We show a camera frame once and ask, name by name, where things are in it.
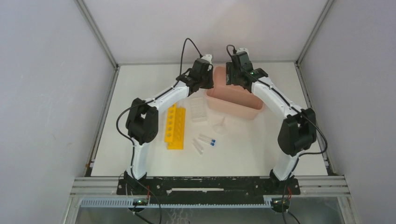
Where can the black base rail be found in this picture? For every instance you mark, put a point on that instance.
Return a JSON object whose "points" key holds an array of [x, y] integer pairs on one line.
{"points": [[234, 190]]}

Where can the clear well plate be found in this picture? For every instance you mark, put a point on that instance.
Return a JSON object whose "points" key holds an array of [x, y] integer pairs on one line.
{"points": [[198, 110]]}

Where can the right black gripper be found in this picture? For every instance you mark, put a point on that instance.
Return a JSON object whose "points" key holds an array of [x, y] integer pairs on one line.
{"points": [[229, 79]]}

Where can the clear tube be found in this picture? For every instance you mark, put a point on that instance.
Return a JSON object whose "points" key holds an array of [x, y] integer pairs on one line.
{"points": [[198, 148], [195, 141]]}

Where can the clear tube left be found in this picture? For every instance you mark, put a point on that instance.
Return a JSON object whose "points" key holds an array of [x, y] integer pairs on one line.
{"points": [[198, 148]]}

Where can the blue capped tube upper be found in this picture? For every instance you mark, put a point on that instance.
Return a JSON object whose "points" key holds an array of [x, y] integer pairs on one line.
{"points": [[207, 137]]}

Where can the pink plastic storage bin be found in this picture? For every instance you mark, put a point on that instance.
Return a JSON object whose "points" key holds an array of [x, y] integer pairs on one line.
{"points": [[232, 99]]}

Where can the blue capped tube lower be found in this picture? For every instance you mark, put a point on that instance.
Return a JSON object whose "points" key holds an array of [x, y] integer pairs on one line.
{"points": [[206, 141]]}

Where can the blue capped tube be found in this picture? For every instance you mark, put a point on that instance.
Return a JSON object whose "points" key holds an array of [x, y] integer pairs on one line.
{"points": [[206, 141], [207, 137]]}

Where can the clear tube right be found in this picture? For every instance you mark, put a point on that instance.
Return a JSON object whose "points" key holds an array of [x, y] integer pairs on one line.
{"points": [[195, 141]]}

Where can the yellow test tube rack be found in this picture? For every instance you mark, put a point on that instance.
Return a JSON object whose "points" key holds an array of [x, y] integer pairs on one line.
{"points": [[175, 126]]}

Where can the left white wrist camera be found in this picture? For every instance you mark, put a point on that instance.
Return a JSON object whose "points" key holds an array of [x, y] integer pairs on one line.
{"points": [[207, 57]]}

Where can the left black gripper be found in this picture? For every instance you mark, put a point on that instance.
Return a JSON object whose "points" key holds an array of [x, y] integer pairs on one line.
{"points": [[210, 85]]}

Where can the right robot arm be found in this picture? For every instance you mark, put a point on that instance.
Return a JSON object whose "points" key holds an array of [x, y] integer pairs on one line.
{"points": [[297, 132]]}

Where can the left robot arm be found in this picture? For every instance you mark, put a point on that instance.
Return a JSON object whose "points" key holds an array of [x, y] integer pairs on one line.
{"points": [[143, 115]]}

